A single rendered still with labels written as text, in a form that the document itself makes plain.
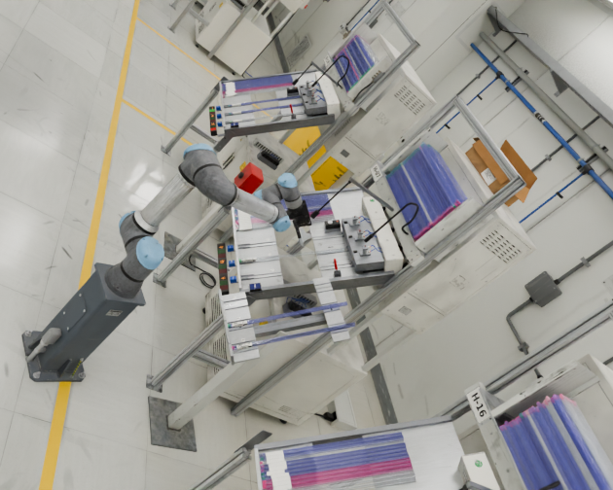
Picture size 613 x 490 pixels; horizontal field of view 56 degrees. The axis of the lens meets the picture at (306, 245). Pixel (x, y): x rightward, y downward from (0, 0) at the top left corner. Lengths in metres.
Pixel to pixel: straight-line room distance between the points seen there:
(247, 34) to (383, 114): 3.39
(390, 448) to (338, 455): 0.18
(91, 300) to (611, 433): 1.91
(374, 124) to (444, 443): 2.32
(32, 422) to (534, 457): 1.86
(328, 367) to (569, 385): 1.39
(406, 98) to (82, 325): 2.44
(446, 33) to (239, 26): 2.40
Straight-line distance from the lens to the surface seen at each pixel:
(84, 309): 2.50
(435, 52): 5.81
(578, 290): 3.95
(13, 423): 2.61
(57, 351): 2.65
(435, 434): 2.22
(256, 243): 2.87
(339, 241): 2.86
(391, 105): 3.89
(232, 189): 2.17
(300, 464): 2.11
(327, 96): 3.90
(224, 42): 7.04
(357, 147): 3.98
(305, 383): 3.20
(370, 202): 2.99
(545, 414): 2.01
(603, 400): 2.16
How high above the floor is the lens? 2.09
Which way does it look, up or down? 24 degrees down
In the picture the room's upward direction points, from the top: 47 degrees clockwise
